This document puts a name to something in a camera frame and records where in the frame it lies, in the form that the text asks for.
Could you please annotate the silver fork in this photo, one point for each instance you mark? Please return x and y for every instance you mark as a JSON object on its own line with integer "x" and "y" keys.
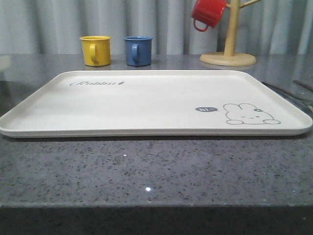
{"x": 307, "y": 102}

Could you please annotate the cream rabbit serving tray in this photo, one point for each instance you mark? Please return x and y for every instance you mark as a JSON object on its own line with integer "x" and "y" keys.
{"x": 156, "y": 103}

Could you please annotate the blue mug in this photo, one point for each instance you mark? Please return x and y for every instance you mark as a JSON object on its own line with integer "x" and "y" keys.
{"x": 138, "y": 50}

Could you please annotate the yellow mug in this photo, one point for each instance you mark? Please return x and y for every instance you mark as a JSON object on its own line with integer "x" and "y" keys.
{"x": 96, "y": 50}

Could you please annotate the wooden mug tree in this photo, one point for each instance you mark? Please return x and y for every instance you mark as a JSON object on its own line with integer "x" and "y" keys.
{"x": 229, "y": 57}

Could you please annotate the red mug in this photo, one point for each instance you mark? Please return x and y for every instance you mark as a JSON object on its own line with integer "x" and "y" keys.
{"x": 208, "y": 12}

